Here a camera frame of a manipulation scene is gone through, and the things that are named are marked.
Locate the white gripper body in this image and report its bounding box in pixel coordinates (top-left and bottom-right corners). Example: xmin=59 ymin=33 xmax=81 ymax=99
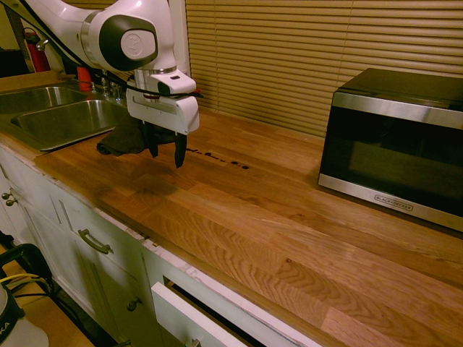
xmin=125 ymin=87 xmax=201 ymax=136

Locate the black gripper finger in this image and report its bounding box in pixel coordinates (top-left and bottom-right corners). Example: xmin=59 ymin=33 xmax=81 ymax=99
xmin=142 ymin=121 xmax=160 ymax=158
xmin=173 ymin=132 xmax=189 ymax=169

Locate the dark grey cloth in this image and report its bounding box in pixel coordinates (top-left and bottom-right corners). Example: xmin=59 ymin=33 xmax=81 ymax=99
xmin=95 ymin=114 xmax=179 ymax=158

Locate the dark liquid spill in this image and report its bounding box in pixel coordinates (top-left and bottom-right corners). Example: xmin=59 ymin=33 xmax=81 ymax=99
xmin=187 ymin=146 xmax=251 ymax=171

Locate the chrome faucet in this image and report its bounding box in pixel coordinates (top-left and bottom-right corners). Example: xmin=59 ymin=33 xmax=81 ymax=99
xmin=90 ymin=69 xmax=124 ymax=103

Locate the red cup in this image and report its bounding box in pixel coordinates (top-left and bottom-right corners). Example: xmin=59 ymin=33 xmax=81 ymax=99
xmin=76 ymin=65 xmax=92 ymax=92

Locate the stainless steel sink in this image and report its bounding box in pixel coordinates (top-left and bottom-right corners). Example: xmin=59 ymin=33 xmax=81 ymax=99
xmin=0 ymin=85 xmax=132 ymax=153

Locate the red fire extinguisher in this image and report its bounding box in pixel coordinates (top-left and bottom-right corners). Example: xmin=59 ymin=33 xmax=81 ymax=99
xmin=21 ymin=27 xmax=52 ymax=74

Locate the wide beige window blind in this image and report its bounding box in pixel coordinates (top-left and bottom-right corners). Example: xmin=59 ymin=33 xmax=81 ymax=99
xmin=184 ymin=0 xmax=463 ymax=139

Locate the white open drawer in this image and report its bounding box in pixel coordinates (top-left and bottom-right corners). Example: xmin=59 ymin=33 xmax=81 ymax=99
xmin=150 ymin=280 xmax=254 ymax=347

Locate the black clamp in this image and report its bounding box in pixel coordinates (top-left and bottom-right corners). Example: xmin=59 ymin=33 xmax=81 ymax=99
xmin=0 ymin=243 xmax=56 ymax=292

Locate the black steel microwave oven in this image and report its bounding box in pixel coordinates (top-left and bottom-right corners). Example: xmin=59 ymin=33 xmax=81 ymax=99
xmin=317 ymin=67 xmax=463 ymax=234

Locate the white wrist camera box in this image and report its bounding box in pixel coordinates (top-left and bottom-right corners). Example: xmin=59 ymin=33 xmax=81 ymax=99
xmin=148 ymin=73 xmax=197 ymax=98

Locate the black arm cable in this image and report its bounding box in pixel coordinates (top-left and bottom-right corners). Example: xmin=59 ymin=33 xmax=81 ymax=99
xmin=5 ymin=0 xmax=205 ymax=100

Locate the metal cabinet bar handle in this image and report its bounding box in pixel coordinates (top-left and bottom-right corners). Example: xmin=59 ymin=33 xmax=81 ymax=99
xmin=77 ymin=228 xmax=114 ymax=255

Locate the yellow cable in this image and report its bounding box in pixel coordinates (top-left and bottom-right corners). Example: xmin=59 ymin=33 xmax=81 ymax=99
xmin=0 ymin=273 xmax=41 ymax=288

